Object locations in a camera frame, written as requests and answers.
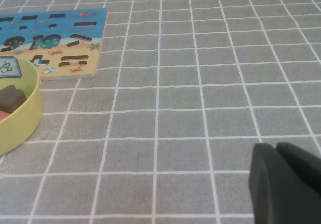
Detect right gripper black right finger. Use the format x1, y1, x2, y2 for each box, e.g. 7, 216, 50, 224
276, 141, 321, 194

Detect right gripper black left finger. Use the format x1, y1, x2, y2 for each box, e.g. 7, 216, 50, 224
248, 142, 321, 224

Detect yellow plastic bowl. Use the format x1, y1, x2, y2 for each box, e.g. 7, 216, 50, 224
0, 56, 43, 156

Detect colourful wooden puzzle board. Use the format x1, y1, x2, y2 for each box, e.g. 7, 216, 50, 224
0, 8, 108, 81

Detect brown flower puzzle piece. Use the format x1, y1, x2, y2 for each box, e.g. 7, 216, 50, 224
0, 84, 28, 114

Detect red trapezoid puzzle piece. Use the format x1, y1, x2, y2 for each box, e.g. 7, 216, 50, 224
0, 109, 12, 121

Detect gray white-checked tablecloth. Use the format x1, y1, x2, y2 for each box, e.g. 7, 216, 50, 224
0, 0, 321, 224

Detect paper label reading 其它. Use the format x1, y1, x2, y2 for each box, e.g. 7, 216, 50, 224
0, 56, 23, 79

